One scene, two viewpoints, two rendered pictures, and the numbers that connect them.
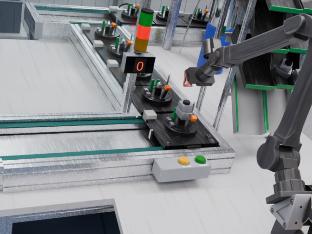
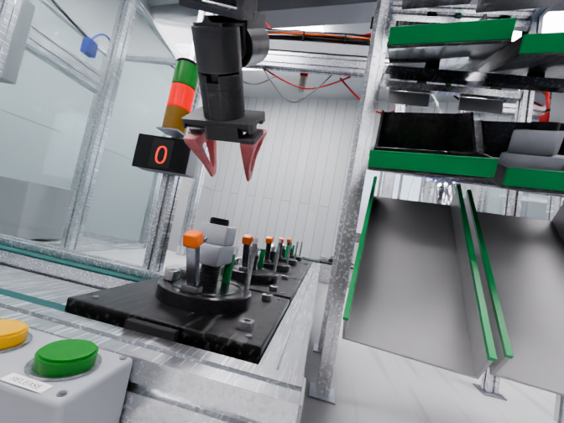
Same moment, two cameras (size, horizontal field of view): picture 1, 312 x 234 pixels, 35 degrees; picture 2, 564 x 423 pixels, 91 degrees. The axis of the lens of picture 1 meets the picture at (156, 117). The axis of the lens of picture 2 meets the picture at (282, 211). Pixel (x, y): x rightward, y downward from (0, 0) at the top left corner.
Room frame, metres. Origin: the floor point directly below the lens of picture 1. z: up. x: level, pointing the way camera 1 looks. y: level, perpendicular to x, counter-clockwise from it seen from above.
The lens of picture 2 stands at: (1.50, -0.45, 1.09)
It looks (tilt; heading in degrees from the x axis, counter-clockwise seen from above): 4 degrees up; 38
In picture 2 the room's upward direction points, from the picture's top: 11 degrees clockwise
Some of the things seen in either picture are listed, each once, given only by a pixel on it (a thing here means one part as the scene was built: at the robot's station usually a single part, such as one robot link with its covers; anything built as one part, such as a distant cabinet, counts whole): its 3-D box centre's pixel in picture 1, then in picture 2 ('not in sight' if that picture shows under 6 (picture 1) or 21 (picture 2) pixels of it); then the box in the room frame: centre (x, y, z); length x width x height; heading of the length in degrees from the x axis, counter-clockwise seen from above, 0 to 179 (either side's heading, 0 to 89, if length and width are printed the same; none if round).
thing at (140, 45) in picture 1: (141, 43); (175, 121); (1.79, 0.12, 1.29); 0.05 x 0.05 x 0.05
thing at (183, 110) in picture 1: (184, 107); (218, 240); (1.79, -0.10, 1.06); 0.08 x 0.04 x 0.07; 29
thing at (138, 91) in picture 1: (158, 89); (252, 259); (2.00, 0.02, 1.01); 0.24 x 0.24 x 0.13; 29
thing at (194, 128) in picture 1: (180, 126); (206, 291); (1.78, -0.11, 0.98); 0.14 x 0.14 x 0.02
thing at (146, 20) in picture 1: (146, 18); (185, 77); (1.79, 0.12, 1.39); 0.05 x 0.05 x 0.05
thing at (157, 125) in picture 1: (179, 129); (203, 304); (1.78, -0.11, 0.96); 0.24 x 0.24 x 0.02; 29
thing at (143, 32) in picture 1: (143, 30); (180, 99); (1.79, 0.12, 1.34); 0.05 x 0.05 x 0.05
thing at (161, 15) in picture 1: (167, 12); not in sight; (3.20, 0.08, 1.01); 0.24 x 0.24 x 0.13; 29
